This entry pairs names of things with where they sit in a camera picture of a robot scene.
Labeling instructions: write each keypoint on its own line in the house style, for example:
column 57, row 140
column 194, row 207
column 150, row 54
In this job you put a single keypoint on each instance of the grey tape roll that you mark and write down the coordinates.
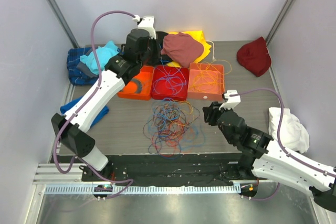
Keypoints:
column 139, row 85

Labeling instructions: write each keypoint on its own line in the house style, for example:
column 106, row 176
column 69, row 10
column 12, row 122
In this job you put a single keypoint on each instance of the salmon plastic bin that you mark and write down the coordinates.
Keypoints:
column 206, row 82

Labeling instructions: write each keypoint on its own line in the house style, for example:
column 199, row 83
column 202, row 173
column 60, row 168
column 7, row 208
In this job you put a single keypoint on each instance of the dusty pink cloth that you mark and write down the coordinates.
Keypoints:
column 181, row 48

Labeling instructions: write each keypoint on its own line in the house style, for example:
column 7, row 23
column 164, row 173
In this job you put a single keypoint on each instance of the royal blue cloth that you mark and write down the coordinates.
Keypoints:
column 70, row 105

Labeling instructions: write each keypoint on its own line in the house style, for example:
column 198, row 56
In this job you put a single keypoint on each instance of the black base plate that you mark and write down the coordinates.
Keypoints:
column 204, row 169

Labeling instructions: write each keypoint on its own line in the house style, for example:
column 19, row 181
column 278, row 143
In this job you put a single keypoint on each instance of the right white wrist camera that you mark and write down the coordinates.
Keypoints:
column 231, row 100

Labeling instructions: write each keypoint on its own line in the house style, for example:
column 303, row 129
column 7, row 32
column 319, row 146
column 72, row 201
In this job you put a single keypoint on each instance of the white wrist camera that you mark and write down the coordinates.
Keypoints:
column 146, row 23
column 231, row 100

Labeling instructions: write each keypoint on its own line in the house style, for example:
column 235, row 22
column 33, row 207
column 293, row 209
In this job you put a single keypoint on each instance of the light blue cloth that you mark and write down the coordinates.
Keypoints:
column 104, row 54

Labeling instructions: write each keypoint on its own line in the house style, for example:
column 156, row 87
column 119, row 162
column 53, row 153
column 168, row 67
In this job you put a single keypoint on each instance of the maroon cloth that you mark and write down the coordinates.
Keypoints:
column 254, row 57

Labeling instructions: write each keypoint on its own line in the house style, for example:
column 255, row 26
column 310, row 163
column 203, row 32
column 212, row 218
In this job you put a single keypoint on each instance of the black cloth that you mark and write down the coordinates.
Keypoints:
column 164, row 57

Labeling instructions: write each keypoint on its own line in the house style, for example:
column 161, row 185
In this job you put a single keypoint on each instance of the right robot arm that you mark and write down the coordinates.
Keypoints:
column 263, row 157

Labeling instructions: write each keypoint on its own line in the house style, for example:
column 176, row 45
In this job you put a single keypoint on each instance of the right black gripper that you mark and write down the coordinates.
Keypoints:
column 210, row 113

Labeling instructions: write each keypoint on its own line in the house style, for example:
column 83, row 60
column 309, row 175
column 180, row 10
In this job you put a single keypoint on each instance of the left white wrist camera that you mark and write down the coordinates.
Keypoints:
column 146, row 23

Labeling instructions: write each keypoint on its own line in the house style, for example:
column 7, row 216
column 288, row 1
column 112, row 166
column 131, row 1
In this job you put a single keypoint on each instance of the yellow cloth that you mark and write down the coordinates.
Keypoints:
column 198, row 36

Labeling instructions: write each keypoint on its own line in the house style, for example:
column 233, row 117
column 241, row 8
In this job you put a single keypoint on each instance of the grey cloth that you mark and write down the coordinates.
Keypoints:
column 84, row 69

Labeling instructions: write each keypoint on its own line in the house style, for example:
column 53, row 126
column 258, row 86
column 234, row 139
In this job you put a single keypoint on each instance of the dark blue plaid cloth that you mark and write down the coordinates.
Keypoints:
column 75, row 76

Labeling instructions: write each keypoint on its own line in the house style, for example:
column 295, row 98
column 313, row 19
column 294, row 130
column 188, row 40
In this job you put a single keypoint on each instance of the orange plastic bin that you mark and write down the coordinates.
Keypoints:
column 146, row 76

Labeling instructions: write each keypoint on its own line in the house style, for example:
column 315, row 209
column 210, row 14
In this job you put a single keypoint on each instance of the slotted cable duct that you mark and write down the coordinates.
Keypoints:
column 137, row 190

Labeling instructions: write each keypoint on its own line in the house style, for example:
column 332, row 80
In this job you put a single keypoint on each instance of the red plastic bin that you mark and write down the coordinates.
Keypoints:
column 170, row 83

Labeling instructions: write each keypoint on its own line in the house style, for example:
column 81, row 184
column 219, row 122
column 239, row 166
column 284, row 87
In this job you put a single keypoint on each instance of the white cloth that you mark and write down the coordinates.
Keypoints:
column 293, row 134

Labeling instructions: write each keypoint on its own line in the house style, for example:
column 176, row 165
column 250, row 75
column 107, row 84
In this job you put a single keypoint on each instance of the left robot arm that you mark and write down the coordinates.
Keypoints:
column 71, row 129

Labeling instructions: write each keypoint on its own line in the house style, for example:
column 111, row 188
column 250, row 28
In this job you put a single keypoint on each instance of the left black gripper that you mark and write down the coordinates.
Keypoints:
column 156, row 56

